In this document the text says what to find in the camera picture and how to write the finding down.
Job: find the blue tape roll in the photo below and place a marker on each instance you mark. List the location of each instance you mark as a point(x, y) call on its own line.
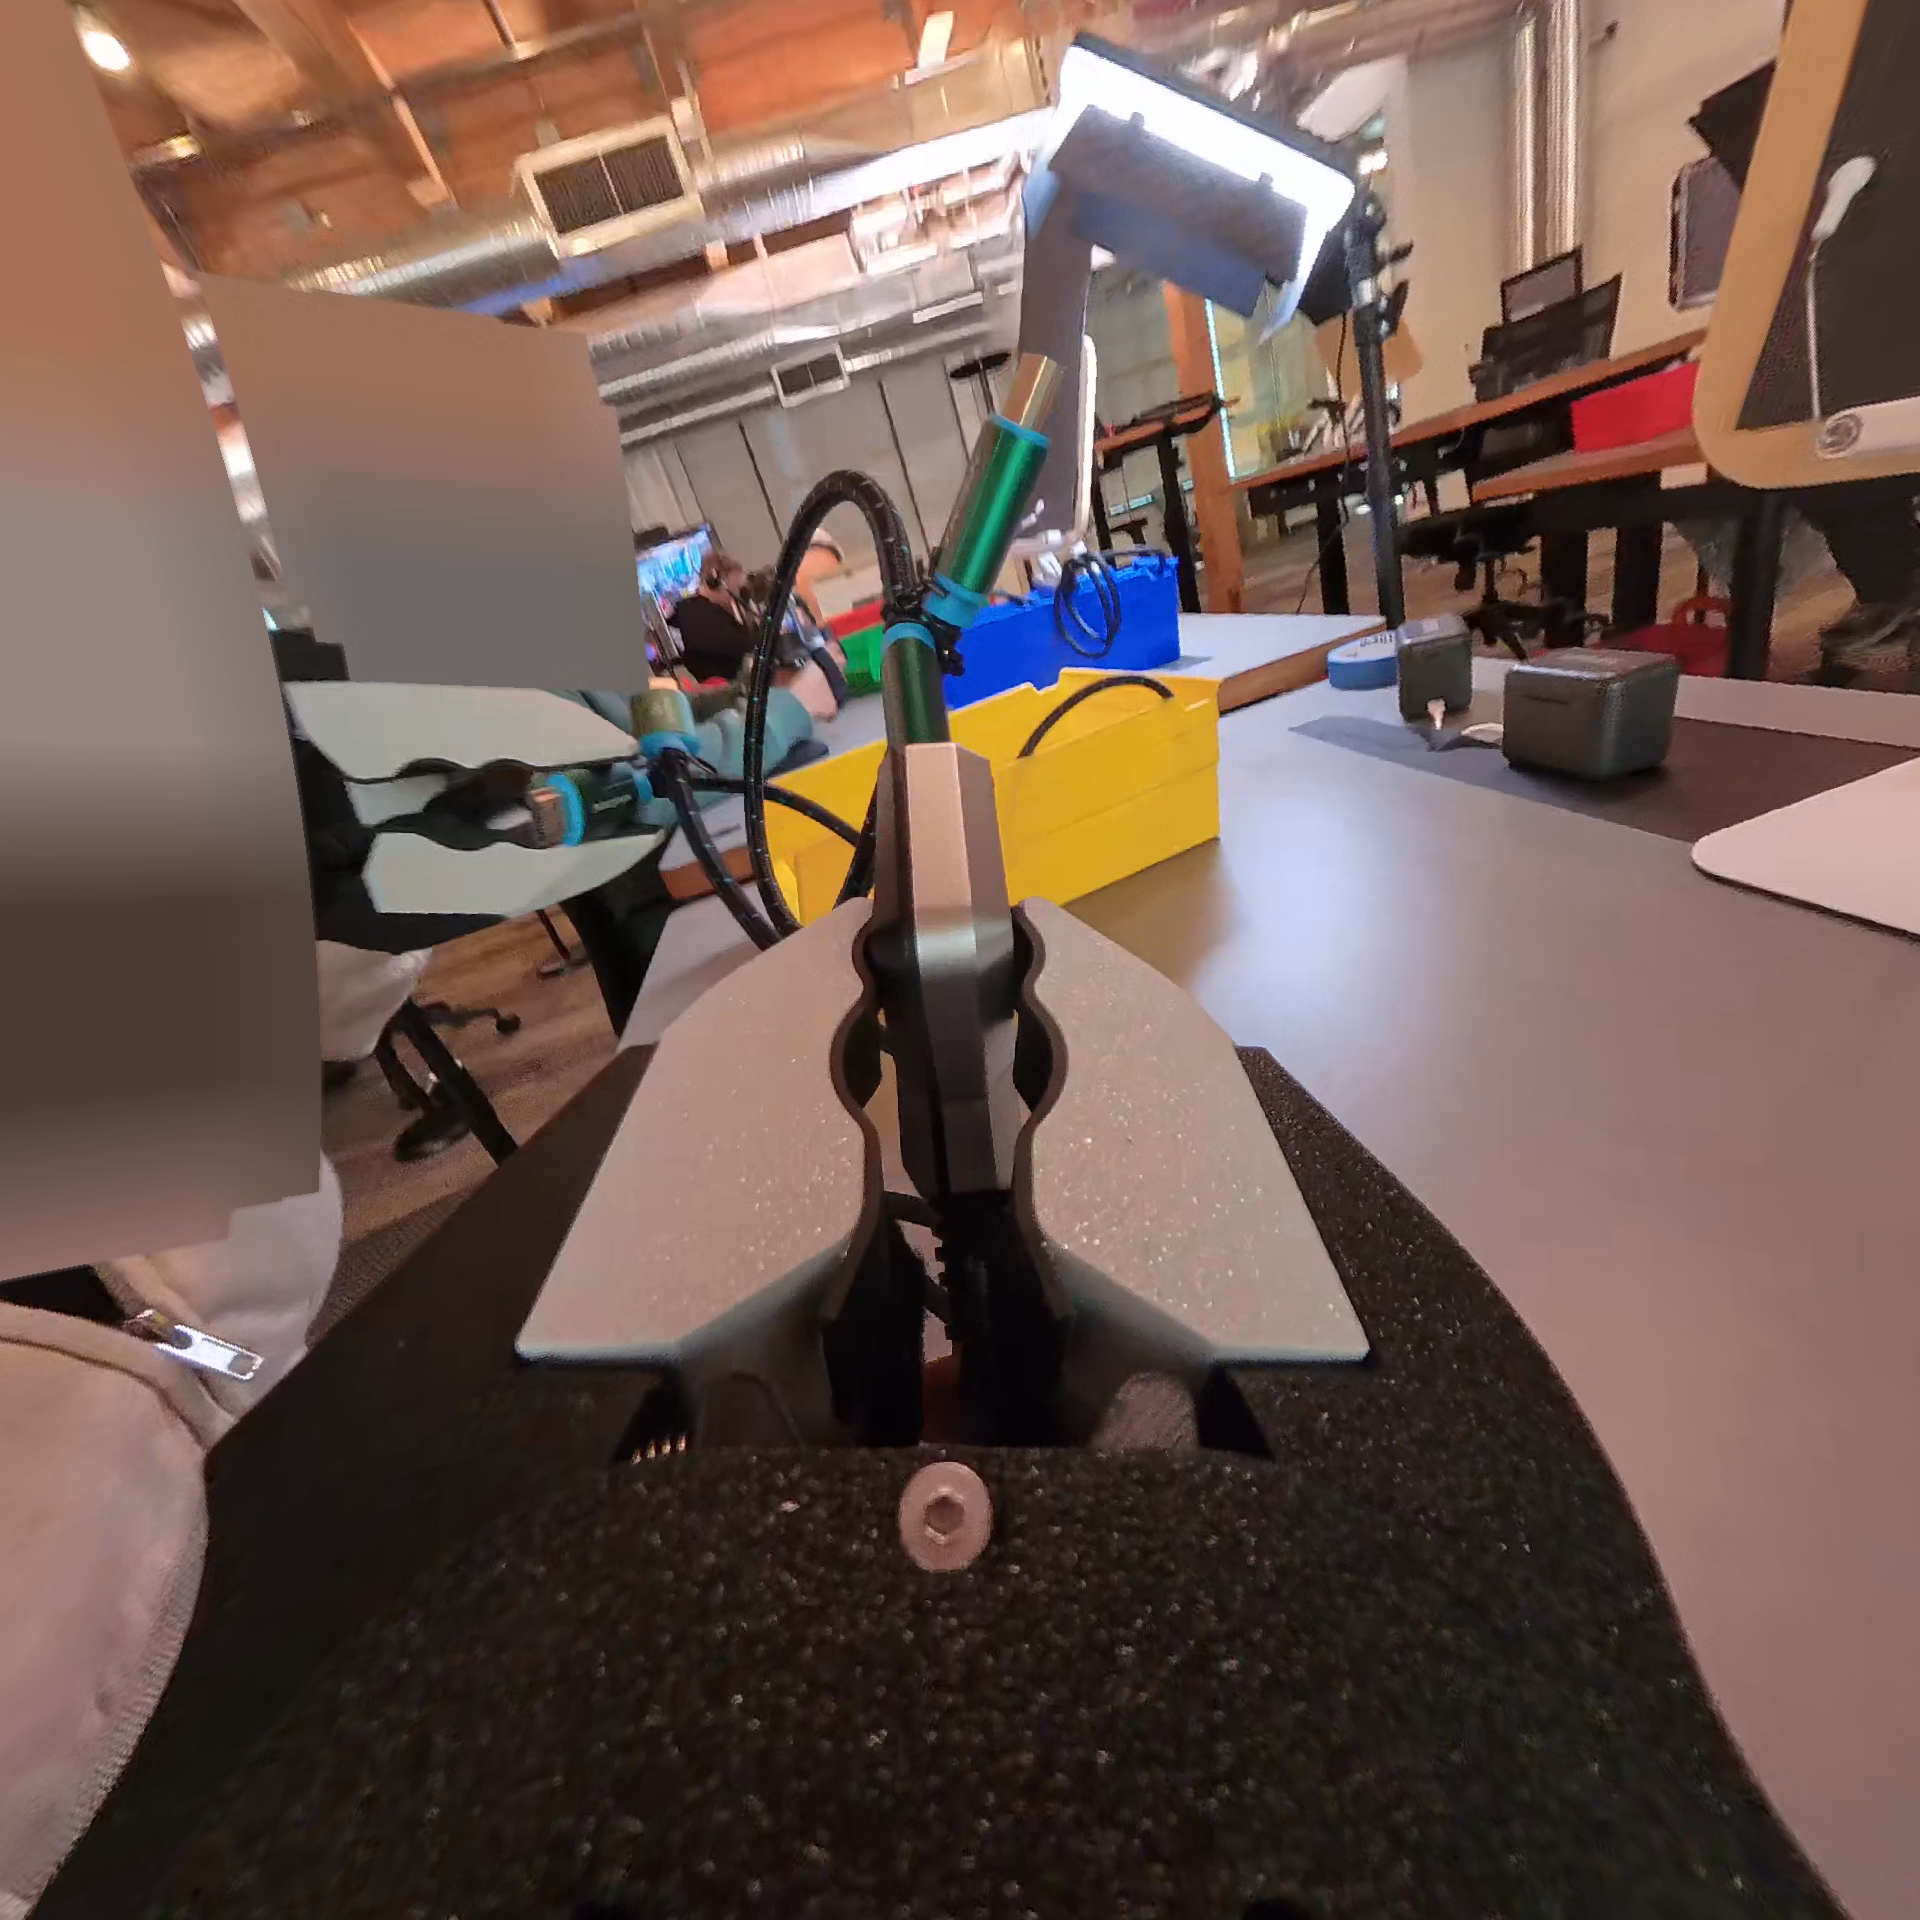
point(1351, 669)

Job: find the small grey monitor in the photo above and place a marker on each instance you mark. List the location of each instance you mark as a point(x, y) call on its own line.
point(1707, 233)

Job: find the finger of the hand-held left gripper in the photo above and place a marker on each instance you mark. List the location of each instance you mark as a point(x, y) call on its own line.
point(481, 882)
point(450, 721)

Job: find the large ceiling air vent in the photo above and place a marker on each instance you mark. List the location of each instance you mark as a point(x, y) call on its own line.
point(609, 182)

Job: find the small ceiling air vent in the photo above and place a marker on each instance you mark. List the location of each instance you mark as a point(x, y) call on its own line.
point(812, 375)

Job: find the computer monitor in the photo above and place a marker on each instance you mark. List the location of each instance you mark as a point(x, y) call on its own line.
point(674, 562)

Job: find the grey monitor stand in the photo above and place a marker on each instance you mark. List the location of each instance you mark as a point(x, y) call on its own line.
point(1050, 301)

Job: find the yellow plastic bin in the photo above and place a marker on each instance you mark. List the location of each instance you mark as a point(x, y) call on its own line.
point(1110, 810)

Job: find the silver air duct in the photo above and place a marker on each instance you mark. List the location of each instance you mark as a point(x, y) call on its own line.
point(450, 262)

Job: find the red plastic bin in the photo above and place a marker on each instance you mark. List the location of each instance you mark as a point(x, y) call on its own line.
point(1635, 413)

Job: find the small grey case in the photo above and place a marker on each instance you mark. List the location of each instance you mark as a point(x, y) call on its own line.
point(1437, 669)

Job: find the grey desk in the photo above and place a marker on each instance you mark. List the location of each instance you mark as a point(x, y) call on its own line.
point(1500, 1051)

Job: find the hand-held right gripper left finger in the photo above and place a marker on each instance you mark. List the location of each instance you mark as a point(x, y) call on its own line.
point(704, 1200)

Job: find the wooden desk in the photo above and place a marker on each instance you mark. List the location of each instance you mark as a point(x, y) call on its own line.
point(1590, 468)
point(1500, 404)

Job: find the green plastic bin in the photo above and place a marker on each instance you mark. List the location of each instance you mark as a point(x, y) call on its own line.
point(862, 660)

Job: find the person's left forearm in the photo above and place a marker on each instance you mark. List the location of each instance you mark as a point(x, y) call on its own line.
point(375, 998)

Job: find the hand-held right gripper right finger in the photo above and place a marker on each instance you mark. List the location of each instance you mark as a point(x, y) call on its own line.
point(1184, 1200)

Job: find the LED light panel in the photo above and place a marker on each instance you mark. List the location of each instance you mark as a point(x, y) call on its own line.
point(1170, 180)

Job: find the black light stand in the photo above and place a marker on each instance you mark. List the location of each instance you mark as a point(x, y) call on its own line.
point(1377, 450)

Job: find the blue plastic bin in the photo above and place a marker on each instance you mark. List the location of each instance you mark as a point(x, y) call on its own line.
point(1149, 638)

